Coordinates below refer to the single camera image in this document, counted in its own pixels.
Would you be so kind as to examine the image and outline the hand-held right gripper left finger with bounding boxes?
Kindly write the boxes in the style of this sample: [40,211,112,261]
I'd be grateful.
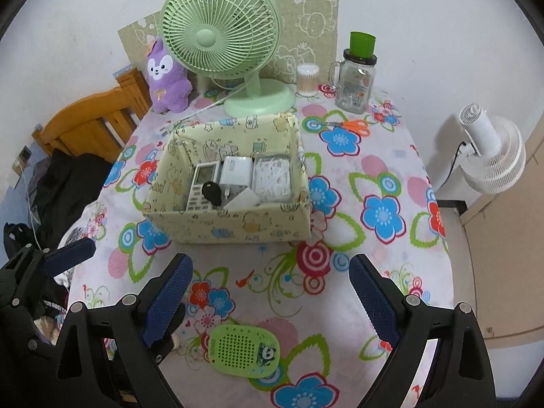
[55,253,193,408]

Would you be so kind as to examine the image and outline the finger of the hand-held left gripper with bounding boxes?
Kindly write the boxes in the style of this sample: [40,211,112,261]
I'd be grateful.
[0,236,96,312]
[149,303,187,365]

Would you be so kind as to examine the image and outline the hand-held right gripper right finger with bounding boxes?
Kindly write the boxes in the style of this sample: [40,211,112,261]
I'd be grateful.
[348,253,498,408]

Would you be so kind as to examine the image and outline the cartoon print fabric storage box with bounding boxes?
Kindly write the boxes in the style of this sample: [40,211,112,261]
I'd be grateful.
[142,112,313,243]

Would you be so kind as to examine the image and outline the black car key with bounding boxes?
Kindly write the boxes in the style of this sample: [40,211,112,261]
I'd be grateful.
[201,181,224,209]

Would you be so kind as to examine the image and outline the white charger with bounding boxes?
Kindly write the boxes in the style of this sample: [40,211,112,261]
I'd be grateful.
[218,155,256,200]

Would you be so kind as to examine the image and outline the white mesh packet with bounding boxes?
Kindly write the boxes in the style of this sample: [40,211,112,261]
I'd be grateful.
[252,155,294,203]

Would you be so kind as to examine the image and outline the black bag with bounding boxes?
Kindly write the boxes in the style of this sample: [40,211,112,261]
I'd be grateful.
[3,221,38,261]

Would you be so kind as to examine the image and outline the black jacket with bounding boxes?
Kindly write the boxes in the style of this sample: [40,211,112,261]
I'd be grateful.
[30,152,126,249]

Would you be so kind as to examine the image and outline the green perforated oval case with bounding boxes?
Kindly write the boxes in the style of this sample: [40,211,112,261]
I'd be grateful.
[207,324,282,380]

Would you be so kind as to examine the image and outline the white remote control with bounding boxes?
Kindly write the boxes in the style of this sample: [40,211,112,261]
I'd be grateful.
[185,162,222,212]

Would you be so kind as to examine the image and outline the floral tablecloth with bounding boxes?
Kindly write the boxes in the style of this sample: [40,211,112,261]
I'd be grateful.
[67,88,454,408]

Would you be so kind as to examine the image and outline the white paper card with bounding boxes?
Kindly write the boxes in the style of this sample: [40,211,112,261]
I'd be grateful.
[223,190,261,211]

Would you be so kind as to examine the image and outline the wooden chair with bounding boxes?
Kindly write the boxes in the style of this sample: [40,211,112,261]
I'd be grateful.
[32,67,154,165]

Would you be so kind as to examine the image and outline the orange scissors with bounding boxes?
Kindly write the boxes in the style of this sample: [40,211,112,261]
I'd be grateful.
[324,119,370,138]

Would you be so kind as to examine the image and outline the white floor fan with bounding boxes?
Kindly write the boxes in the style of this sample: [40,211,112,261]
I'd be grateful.
[456,102,527,196]

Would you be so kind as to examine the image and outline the purple plush toy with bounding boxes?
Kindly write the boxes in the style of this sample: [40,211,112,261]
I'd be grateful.
[145,38,193,115]

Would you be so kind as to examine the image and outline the glass mug jar green lid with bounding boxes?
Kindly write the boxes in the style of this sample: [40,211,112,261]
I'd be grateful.
[327,31,378,115]

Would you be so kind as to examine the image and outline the cotton swab container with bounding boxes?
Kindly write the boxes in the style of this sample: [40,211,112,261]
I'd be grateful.
[296,63,321,97]

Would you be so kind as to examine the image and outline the green desk fan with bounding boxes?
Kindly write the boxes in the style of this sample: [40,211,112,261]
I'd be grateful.
[160,0,296,119]

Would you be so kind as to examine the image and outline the beige cartoon print board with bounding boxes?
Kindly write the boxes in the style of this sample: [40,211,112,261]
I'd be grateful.
[117,0,341,95]

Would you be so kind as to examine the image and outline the black floor fan cable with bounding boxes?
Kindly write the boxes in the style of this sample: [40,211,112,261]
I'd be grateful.
[437,139,473,190]

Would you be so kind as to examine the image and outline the white fan power cord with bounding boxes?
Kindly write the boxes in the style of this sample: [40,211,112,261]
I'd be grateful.
[169,81,252,129]

